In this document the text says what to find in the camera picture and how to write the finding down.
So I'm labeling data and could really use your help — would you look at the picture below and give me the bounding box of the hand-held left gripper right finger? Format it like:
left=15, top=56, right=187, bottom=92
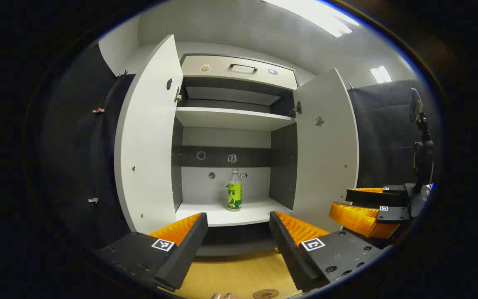
left=269, top=211, right=385, bottom=292

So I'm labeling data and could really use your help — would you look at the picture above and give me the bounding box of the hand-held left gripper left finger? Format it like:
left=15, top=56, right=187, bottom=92
left=98, top=213, right=209, bottom=292

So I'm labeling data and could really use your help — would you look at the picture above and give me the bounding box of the round cork coaster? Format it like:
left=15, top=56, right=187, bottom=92
left=252, top=288, right=280, bottom=299

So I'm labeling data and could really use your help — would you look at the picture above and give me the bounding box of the white cabinet door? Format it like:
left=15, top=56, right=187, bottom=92
left=292, top=68, right=359, bottom=233
left=114, top=34, right=184, bottom=234

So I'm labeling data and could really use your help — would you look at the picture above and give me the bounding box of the green label plastic bottle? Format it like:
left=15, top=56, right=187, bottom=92
left=227, top=168, right=243, bottom=211

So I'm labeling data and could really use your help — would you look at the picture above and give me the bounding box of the white cabinet drawer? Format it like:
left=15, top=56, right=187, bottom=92
left=180, top=54, right=298, bottom=90

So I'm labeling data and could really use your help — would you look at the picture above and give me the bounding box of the small ceiling light panel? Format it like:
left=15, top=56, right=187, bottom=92
left=370, top=66, right=393, bottom=83

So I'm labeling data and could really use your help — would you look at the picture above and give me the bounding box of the black backdrop cloth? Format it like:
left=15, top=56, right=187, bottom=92
left=36, top=42, right=437, bottom=250

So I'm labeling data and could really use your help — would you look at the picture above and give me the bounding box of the large ceiling light panel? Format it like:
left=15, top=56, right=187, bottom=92
left=262, top=0, right=360, bottom=38

